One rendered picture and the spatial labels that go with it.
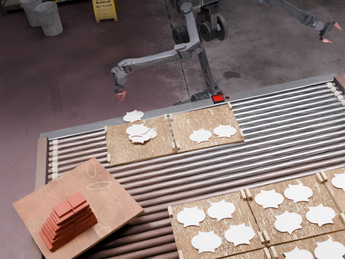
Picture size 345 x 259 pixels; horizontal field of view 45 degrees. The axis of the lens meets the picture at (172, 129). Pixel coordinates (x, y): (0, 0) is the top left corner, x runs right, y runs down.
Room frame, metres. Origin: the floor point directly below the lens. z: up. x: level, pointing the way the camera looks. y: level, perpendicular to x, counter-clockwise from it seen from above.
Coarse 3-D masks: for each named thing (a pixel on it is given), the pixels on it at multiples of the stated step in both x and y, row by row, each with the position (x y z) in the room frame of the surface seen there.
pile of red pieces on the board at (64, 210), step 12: (60, 204) 1.26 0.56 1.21; (72, 204) 1.25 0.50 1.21; (84, 204) 1.26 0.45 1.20; (60, 216) 1.19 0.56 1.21; (72, 216) 1.20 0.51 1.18; (84, 216) 1.23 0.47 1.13; (48, 228) 1.21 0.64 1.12; (60, 228) 1.17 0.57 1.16; (72, 228) 1.20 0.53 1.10; (84, 228) 1.22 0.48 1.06; (48, 240) 1.17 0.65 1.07; (60, 240) 1.16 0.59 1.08
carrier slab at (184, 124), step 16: (192, 112) 2.11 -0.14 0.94; (208, 112) 2.09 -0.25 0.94; (224, 112) 2.07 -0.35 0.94; (176, 128) 1.97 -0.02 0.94; (192, 128) 1.95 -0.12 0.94; (208, 128) 1.93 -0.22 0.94; (176, 144) 1.83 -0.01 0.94; (192, 144) 1.81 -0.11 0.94; (208, 144) 1.79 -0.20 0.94; (224, 144) 1.79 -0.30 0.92
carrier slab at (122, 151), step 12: (144, 120) 2.10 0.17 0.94; (156, 120) 2.08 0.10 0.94; (108, 132) 2.03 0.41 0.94; (120, 132) 2.01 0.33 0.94; (156, 132) 1.97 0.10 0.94; (168, 132) 1.95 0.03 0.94; (108, 144) 1.92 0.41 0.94; (120, 144) 1.90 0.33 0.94; (132, 144) 1.89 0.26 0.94; (144, 144) 1.87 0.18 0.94; (156, 144) 1.86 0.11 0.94; (168, 144) 1.84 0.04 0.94; (120, 156) 1.80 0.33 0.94; (132, 156) 1.78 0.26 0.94; (144, 156) 1.77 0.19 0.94; (156, 156) 1.76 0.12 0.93
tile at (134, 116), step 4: (132, 112) 2.21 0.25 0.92; (136, 112) 2.21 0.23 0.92; (140, 112) 2.20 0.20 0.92; (124, 116) 2.18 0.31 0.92; (128, 116) 2.18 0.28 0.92; (132, 116) 2.17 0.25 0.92; (136, 116) 2.16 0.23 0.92; (140, 116) 2.16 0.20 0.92; (124, 120) 2.14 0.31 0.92; (128, 120) 2.13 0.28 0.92; (132, 120) 2.13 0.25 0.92; (136, 120) 2.12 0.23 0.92; (140, 120) 2.12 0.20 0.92
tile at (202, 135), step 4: (196, 132) 1.91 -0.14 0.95; (200, 132) 1.90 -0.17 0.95; (204, 132) 1.90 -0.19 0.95; (208, 132) 1.89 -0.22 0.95; (192, 136) 1.87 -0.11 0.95; (196, 136) 1.87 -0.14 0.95; (200, 136) 1.86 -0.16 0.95; (204, 136) 1.86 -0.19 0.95; (208, 136) 1.85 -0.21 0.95; (192, 140) 1.84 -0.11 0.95; (196, 140) 1.83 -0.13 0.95; (200, 140) 1.83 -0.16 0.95; (204, 140) 1.82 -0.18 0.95; (208, 140) 1.82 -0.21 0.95
